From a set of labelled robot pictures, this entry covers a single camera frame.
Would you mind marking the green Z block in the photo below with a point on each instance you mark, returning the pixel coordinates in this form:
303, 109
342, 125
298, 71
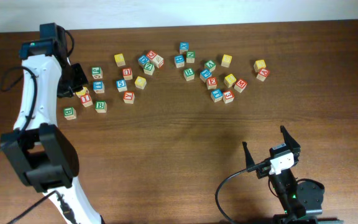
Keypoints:
149, 68

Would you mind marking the blue T block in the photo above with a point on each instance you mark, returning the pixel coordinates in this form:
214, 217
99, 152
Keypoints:
216, 95

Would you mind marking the yellow block centre left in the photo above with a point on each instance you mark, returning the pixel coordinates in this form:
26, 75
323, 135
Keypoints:
140, 82

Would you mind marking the red number block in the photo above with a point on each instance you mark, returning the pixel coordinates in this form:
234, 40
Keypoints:
86, 100

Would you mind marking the red M block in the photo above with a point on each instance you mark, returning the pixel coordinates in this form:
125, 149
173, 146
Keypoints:
240, 85

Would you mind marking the green J block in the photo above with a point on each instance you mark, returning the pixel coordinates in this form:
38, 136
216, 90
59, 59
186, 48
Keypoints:
97, 72

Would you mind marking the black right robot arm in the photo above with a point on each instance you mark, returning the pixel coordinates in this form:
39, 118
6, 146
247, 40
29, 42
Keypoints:
285, 186

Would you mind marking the green V block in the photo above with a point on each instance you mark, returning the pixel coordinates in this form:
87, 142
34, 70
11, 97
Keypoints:
210, 65

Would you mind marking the yellow block far right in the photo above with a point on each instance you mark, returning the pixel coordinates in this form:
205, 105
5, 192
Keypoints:
258, 65

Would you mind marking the green b block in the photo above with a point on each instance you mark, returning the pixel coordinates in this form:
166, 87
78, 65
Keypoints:
69, 113
101, 106

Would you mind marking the black round arm base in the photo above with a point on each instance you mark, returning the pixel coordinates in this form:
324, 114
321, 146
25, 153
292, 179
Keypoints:
310, 194

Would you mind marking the red K block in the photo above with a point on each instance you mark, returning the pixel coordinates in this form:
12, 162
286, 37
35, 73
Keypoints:
129, 97

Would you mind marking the blue H block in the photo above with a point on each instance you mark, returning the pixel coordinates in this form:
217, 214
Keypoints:
179, 61

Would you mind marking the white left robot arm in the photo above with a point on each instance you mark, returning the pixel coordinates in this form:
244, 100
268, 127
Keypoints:
40, 154

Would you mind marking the red 3 block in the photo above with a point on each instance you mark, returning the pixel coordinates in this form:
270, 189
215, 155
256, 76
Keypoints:
228, 96

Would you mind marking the green R block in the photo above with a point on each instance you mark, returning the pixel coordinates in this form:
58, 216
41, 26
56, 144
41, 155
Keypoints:
189, 74

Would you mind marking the tilted red-edged block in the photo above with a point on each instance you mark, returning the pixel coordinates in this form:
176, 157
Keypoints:
158, 61

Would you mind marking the blue I block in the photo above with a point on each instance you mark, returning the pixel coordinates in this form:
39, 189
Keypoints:
98, 87

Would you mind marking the blue P block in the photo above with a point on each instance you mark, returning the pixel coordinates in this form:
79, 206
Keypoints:
205, 74

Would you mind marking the yellow block near M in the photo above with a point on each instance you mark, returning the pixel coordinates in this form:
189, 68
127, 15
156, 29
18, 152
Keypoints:
229, 80

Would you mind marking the blue D block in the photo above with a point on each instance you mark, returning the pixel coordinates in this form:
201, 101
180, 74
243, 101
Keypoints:
142, 60

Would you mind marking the yellow block far left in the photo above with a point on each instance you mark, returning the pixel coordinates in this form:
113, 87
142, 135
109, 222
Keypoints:
82, 92

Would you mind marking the red A block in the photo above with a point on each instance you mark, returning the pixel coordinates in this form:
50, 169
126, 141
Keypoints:
263, 74

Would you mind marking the blue 5 block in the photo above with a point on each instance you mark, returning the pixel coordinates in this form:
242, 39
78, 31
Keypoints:
121, 85

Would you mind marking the blue X block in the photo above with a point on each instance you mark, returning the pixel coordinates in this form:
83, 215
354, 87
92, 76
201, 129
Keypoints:
183, 47

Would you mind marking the yellow block upper right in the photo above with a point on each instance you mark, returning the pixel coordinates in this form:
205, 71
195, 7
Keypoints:
226, 60

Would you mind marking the yellow block upper left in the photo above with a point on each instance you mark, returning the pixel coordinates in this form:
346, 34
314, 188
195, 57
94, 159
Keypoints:
119, 59

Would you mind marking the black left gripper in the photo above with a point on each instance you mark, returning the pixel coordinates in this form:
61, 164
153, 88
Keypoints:
83, 81

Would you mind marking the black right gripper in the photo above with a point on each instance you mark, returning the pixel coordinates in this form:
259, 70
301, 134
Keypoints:
294, 147

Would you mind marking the red U block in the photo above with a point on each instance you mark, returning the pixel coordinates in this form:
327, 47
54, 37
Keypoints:
127, 73

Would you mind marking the red C block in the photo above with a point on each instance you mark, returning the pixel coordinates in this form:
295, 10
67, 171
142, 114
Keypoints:
151, 55

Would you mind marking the red E block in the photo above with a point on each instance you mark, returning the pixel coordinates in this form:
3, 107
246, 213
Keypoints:
211, 83

